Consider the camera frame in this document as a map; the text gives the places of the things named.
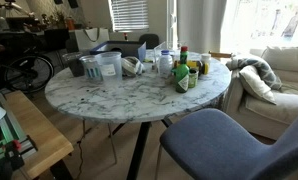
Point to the white tote bag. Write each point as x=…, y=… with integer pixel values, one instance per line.
x=90, y=38

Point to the dark smoky plastic cup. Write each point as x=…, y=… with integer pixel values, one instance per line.
x=74, y=63

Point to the round white marble table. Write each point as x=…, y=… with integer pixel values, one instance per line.
x=143, y=98

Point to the blue fabric chair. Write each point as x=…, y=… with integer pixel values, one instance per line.
x=210, y=145

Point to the blue cardboard box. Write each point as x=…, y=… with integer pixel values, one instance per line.
x=127, y=48

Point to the yellow mustard jar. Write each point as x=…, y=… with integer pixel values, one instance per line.
x=205, y=59

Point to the dark grey chair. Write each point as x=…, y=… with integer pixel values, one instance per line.
x=151, y=40

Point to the green metal rail stand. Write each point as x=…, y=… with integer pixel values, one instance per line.
x=15, y=144

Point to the cream cushion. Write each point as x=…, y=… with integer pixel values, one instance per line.
x=254, y=85

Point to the light wooden bench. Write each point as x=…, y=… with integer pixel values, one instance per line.
x=52, y=145

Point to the white window blinds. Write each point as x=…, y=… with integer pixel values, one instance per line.
x=129, y=15

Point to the crumpled white grey cloth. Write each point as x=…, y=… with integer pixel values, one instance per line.
x=132, y=66

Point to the white curtain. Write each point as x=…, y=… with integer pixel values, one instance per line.
x=199, y=24

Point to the black bicycle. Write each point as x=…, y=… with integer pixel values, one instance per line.
x=22, y=65

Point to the grey patterned blanket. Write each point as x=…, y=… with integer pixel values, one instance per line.
x=263, y=68

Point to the large clear plastic container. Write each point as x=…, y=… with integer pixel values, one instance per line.
x=110, y=66

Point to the white bottle with blue cap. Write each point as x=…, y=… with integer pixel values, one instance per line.
x=165, y=64

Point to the small green spice jar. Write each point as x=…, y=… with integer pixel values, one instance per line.
x=193, y=77

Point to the green bottle with red cap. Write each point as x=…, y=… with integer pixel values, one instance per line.
x=182, y=72

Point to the beige sofa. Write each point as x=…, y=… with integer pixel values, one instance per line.
x=260, y=117

